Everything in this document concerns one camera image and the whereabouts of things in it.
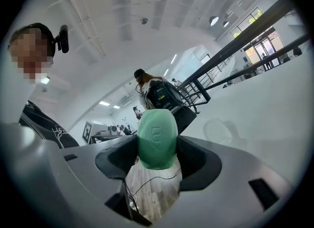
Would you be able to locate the square ceiling light panel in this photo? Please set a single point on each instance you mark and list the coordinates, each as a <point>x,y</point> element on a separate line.
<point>104,103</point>
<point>116,106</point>

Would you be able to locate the black head-mounted camera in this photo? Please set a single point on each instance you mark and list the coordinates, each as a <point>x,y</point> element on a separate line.
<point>64,39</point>

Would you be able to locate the black partition rail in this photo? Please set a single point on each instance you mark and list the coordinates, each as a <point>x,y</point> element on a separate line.
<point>265,61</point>

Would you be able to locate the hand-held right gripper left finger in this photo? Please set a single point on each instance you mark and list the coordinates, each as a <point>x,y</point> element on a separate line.
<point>83,163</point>

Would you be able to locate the dome pendant lamp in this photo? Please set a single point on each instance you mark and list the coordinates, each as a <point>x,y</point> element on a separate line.
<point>226,24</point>
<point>214,20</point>

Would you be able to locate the black box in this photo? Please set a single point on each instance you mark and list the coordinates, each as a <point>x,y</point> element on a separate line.
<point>185,120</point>

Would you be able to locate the green bar of soap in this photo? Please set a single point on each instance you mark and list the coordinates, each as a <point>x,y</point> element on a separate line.
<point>157,141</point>

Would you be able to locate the black stair railing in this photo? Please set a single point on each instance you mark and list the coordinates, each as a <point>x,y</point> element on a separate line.
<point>245,35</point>

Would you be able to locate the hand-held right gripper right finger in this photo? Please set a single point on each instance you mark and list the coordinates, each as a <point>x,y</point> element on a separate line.
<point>220,185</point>

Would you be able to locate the high window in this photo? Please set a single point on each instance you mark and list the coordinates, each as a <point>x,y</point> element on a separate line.
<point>247,21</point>

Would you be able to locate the white patterned board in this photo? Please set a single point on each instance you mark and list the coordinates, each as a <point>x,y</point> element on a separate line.
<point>87,132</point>

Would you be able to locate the white soap dish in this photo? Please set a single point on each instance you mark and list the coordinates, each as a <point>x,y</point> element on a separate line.
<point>218,131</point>

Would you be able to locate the glass entrance door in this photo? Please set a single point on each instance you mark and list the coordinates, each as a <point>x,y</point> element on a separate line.
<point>266,47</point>

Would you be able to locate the person's black printed shirt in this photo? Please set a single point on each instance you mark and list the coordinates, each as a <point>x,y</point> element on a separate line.
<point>44,126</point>

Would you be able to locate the person's head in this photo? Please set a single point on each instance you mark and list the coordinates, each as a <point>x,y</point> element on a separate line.
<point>29,50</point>

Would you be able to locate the ceiling dome security camera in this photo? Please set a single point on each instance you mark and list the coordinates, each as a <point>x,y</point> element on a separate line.
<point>144,20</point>

